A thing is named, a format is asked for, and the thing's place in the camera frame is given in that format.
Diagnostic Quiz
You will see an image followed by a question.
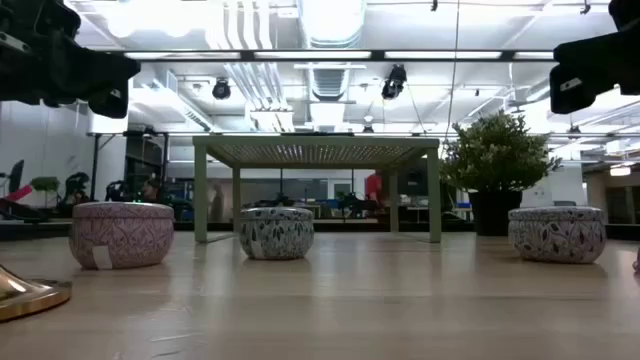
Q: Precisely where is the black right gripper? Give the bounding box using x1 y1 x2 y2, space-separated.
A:
548 28 640 116

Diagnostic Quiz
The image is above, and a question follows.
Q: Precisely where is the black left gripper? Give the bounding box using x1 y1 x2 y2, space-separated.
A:
0 0 142 120

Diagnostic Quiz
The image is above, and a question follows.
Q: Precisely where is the pink patterned candle tin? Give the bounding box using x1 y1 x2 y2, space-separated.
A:
68 201 176 271

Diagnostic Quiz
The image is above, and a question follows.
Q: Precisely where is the tall gold candlestick holder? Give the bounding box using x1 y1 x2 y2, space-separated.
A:
0 263 73 323

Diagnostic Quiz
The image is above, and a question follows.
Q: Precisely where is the black ceiling spotlight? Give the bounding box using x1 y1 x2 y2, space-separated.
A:
380 63 409 101
211 77 232 101

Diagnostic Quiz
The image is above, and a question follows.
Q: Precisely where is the person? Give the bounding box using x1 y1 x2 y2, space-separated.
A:
141 177 164 204
363 169 385 211

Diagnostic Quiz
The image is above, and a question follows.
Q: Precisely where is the small background green plant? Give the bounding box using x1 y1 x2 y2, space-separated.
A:
29 175 61 207

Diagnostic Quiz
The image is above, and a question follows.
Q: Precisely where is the potted green plant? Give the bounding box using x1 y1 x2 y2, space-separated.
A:
439 110 564 237

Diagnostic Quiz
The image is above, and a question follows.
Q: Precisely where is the pale green perforated metal shelf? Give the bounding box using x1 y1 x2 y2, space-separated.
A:
192 134 442 245

